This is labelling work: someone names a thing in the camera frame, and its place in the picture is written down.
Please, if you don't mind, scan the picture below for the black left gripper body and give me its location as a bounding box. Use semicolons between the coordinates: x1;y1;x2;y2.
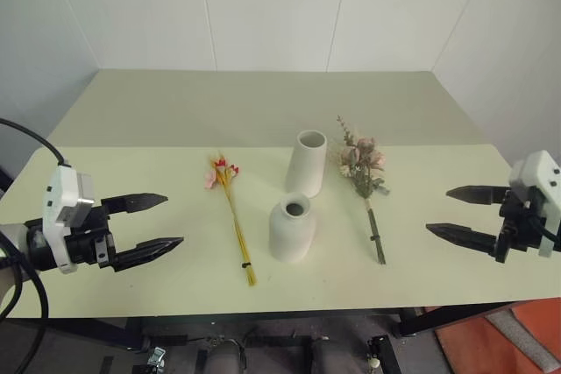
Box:
63;201;118;273

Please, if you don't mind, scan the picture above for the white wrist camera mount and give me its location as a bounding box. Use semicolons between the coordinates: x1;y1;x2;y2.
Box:
41;164;96;276
507;150;561;258

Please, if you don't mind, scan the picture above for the yellow-stemmed red pink flower bunch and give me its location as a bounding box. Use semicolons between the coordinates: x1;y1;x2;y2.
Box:
202;151;259;288

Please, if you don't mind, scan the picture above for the grey textured floor pad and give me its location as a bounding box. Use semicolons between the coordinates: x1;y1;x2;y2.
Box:
482;307;561;374

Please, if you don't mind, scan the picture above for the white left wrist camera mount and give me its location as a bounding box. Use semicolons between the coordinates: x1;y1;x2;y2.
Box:
41;164;96;276

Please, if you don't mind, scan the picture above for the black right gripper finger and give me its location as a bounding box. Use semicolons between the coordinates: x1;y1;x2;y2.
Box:
445;185;511;208
425;222;501;258

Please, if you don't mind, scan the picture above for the tall white cylinder vase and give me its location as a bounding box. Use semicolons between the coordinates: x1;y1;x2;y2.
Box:
284;129;329;200

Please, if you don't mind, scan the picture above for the silver caster wheel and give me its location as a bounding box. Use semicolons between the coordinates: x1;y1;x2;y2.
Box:
146;346;168;369

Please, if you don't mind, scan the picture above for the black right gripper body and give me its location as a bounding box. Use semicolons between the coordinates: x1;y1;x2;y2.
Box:
494;189;548;265

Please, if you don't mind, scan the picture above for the white caster wheel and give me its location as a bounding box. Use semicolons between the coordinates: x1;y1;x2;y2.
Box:
366;338;387;370

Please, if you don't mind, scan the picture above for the pink flower bouquet green stem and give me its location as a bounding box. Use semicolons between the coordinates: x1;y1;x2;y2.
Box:
334;115;392;266

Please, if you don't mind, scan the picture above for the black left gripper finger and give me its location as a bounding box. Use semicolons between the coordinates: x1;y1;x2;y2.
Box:
101;192;169;218
113;236;185;273

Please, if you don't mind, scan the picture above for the white bottle-shaped vase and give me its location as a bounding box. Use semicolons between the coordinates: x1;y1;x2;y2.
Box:
267;192;318;265

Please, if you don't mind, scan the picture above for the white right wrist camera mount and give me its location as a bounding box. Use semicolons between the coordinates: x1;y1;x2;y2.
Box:
507;150;561;258

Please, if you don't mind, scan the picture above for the orange floor mat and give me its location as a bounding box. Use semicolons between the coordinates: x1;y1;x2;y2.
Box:
432;297;561;374

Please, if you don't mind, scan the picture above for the black metal table frame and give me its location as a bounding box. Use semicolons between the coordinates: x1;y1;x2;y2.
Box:
0;302;534;374

